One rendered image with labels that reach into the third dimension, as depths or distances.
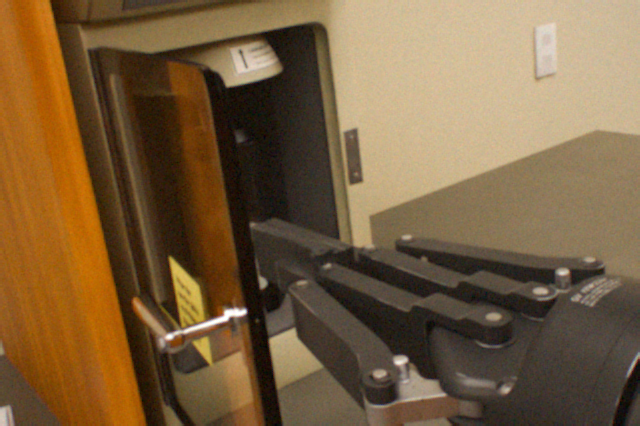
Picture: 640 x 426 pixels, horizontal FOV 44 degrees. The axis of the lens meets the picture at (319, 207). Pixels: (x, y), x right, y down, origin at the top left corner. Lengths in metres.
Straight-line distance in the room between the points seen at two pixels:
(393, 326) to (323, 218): 0.71
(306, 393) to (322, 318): 0.67
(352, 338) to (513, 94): 1.57
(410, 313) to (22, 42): 0.46
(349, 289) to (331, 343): 0.04
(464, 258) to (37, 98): 0.44
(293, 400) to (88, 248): 0.36
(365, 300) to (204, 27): 0.56
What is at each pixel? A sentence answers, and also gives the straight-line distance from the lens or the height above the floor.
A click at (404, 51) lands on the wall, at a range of 1.60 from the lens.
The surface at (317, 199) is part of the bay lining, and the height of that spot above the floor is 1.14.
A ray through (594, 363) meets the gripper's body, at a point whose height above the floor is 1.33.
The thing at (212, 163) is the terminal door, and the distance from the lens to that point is 0.52.
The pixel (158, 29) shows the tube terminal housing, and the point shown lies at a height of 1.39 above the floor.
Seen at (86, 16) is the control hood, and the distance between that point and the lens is 0.77.
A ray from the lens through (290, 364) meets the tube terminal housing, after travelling 0.99.
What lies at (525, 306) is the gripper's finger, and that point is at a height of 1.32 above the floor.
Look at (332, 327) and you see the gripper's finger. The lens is 0.30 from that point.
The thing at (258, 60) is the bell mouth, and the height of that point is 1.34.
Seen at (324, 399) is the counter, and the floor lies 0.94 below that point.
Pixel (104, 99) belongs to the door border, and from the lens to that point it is 0.79.
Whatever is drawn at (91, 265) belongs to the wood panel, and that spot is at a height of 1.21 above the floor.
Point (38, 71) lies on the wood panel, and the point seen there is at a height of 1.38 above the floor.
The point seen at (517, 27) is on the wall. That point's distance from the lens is 1.83.
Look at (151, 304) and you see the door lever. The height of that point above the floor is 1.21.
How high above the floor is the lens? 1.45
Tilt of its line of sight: 18 degrees down
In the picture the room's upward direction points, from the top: 8 degrees counter-clockwise
